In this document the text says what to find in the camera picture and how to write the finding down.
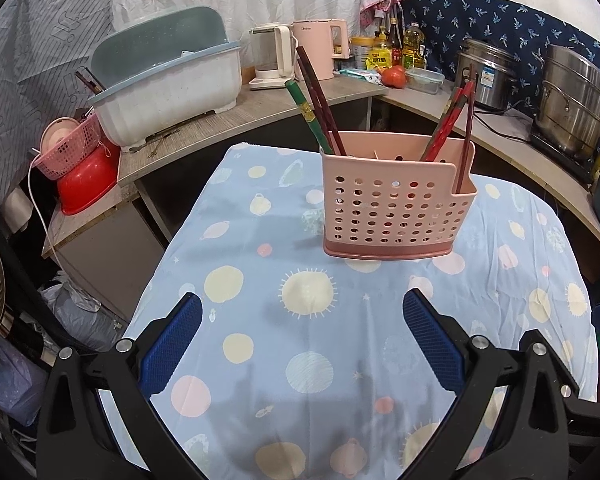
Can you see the red tomato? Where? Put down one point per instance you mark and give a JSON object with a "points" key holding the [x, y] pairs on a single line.
{"points": [[394, 77]]}

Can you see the pink plate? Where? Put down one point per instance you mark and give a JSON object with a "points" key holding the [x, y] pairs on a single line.
{"points": [[57, 135]]}

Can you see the navy patterned cloth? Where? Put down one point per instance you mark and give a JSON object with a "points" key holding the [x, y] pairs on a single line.
{"points": [[505, 15]]}

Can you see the stainless steel rice cooker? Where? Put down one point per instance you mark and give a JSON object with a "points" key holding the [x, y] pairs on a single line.
{"points": [[485, 75]]}

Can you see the grey striped curtain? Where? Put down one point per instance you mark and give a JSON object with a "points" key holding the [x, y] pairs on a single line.
{"points": [[30, 60]]}

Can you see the white blue dish drainer box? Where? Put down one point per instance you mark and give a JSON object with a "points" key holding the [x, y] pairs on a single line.
{"points": [[180, 95]]}

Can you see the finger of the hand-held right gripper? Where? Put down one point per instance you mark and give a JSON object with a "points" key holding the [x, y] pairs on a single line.
{"points": [[595, 417]]}

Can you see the pink plastic basket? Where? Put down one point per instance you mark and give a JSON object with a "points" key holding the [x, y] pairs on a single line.
{"points": [[70, 152]]}

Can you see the pink electric kettle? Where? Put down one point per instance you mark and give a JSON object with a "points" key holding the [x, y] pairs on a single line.
{"points": [[320, 50]]}

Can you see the red plastic basin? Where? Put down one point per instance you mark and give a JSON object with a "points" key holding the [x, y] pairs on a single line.
{"points": [[87, 185]]}

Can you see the white paper roll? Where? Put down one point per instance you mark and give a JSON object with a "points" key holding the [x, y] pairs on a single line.
{"points": [[17, 210]]}

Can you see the purple plastic bag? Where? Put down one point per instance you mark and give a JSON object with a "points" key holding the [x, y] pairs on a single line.
{"points": [[10, 380]]}

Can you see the stainless steel steamer pot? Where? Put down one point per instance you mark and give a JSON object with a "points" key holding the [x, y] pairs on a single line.
{"points": [[575, 100]]}

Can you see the light blue wipes packet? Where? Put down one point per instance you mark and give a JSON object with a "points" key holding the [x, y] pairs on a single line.
{"points": [[360, 76]]}

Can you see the grey plastic bag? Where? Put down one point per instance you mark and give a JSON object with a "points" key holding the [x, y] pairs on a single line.
{"points": [[80, 315]]}

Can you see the green chopstick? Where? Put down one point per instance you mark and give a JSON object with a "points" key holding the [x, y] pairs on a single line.
{"points": [[305, 110]]}

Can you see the black induction cooker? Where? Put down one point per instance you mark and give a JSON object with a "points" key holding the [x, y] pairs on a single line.
{"points": [[555, 152]]}

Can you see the yellow seasoning packet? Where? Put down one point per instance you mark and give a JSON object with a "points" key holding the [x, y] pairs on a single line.
{"points": [[380, 59]]}

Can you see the dark purple chopstick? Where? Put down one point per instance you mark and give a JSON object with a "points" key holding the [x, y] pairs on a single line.
{"points": [[465, 150]]}

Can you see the blue dotted tablecloth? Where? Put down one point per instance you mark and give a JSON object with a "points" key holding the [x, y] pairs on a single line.
{"points": [[260, 410]]}

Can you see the dark red chopstick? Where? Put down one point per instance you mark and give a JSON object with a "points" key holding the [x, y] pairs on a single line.
{"points": [[461, 102]]}

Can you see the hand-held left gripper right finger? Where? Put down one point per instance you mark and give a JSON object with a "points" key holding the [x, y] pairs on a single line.
{"points": [[432, 342]]}

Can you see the pink perforated utensil holder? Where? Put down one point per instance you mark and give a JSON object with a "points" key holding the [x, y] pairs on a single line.
{"points": [[395, 210]]}

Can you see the clear food container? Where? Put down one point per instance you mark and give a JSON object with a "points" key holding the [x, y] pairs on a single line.
{"points": [[425, 81]]}

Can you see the wooden counter shelf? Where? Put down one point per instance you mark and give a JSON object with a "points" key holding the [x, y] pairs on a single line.
{"points": [[280, 105]]}

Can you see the small grey cabinet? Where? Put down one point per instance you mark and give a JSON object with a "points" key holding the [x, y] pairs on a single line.
{"points": [[105, 255]]}

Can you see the brown chopstick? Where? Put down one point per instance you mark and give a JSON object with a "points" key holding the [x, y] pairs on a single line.
{"points": [[317, 110]]}

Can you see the white electric kettle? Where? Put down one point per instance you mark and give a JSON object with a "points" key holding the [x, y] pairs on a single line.
{"points": [[270, 55]]}

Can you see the white gold tin can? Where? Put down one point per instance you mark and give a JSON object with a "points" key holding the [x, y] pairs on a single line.
{"points": [[361, 52]]}

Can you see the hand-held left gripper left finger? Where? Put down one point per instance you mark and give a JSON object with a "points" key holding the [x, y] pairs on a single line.
{"points": [[172, 345]]}

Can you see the dark sauce bottle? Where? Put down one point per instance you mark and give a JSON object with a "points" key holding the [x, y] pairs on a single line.
{"points": [[396, 42]]}

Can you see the maroon purple chopstick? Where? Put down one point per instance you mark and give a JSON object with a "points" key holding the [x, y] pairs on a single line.
{"points": [[315, 85]]}

